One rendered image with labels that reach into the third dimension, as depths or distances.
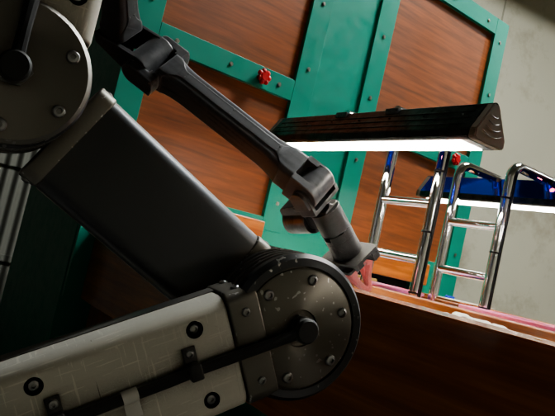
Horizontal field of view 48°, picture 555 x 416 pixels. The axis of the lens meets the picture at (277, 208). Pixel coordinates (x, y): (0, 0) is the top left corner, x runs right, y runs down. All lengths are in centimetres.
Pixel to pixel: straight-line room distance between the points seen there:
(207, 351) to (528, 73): 444
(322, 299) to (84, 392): 21
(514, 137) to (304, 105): 305
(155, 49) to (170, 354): 77
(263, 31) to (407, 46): 56
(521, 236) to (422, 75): 276
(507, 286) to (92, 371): 432
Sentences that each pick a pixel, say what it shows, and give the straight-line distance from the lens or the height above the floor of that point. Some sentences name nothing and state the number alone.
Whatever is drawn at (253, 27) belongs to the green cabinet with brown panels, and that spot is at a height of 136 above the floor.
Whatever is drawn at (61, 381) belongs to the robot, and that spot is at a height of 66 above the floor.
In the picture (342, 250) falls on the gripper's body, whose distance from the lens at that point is 114.
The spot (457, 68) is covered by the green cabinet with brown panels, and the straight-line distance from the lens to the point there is 229.
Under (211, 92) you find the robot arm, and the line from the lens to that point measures 114.
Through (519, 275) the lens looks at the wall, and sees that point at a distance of 478.
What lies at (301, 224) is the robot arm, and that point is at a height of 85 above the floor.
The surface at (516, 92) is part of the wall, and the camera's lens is 473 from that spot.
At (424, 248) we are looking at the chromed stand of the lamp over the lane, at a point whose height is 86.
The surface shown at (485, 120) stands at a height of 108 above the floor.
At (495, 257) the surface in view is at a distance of 150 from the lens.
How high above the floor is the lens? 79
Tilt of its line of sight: 4 degrees up
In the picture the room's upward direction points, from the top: 13 degrees clockwise
